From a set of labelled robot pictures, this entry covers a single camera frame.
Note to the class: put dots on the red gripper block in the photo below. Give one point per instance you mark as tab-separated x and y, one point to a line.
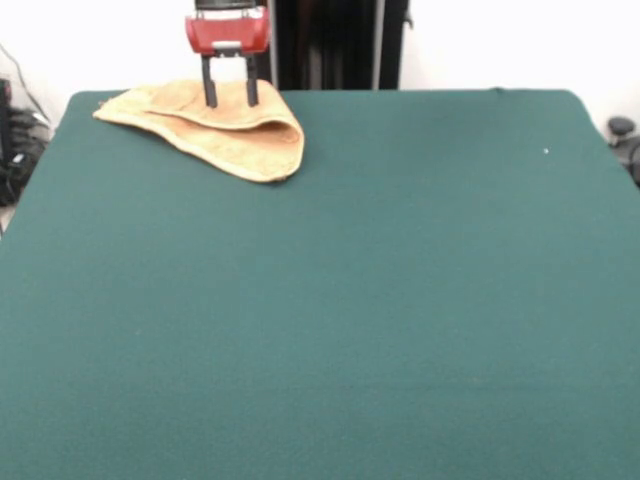
227	32

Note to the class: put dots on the tan terry towel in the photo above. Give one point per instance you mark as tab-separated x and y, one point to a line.
225	135

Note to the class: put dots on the tall black box device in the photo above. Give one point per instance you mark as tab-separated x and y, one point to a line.
5	115

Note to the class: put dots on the dark green table cloth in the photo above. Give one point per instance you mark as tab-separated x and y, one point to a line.
450	325

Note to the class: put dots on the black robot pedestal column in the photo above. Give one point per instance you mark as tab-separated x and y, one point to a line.
340	45

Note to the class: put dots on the gray black floor stand base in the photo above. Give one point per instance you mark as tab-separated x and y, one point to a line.
27	150
625	135

